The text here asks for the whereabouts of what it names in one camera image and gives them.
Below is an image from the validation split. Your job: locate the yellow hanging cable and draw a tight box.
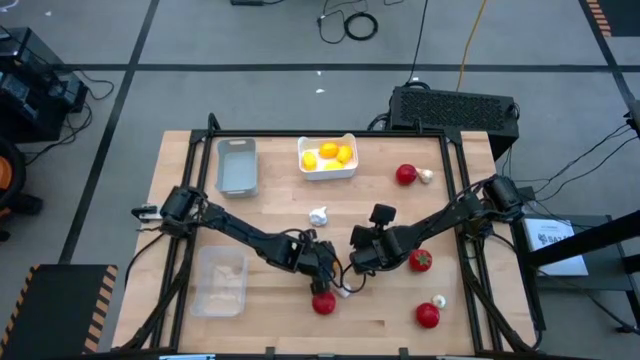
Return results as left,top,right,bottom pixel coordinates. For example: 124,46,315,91
455,0,489,92

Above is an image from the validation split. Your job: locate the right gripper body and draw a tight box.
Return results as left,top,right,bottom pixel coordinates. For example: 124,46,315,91
368,225,410,274

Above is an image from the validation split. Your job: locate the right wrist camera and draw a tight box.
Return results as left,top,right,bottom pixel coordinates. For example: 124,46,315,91
368,203,398,229

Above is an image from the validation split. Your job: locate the orange and black vacuum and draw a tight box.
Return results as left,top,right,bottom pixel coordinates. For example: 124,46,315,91
0,137,45,241

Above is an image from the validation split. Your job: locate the white plastic basket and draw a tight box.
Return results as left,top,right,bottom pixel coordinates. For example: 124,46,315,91
296,132,360,182

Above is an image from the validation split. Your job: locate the gray plastic basket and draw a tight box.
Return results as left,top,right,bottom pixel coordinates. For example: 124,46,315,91
214,137,260,199

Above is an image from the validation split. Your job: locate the black hazard-striped floor mat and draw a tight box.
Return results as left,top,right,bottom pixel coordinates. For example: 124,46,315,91
582,0,640,39
0,263,120,360

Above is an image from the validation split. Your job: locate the clear plastic bin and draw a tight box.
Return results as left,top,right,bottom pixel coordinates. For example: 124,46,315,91
189,244,250,319

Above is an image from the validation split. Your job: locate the coiled black cable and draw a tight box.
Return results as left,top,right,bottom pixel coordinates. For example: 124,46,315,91
343,11,380,42

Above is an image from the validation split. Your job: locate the black equipment cart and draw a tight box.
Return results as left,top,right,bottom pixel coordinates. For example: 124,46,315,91
0,25,91,144

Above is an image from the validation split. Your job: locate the black stand beam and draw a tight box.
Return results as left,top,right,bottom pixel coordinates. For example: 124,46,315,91
524,208,640,269

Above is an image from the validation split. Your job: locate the black perforated computer case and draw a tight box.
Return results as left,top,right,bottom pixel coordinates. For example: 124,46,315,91
388,85,521,161

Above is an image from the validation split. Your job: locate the black hanging cable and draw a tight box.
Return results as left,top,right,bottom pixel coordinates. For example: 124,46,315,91
405,0,431,85

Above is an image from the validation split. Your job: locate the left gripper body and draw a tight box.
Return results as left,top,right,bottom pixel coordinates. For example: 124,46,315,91
291,234,340,282

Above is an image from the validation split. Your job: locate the white metal mount bracket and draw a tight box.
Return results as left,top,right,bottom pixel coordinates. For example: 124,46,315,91
132,203,161,224

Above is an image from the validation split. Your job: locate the white paper sheet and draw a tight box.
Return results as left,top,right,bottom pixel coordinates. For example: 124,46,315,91
523,216,590,278

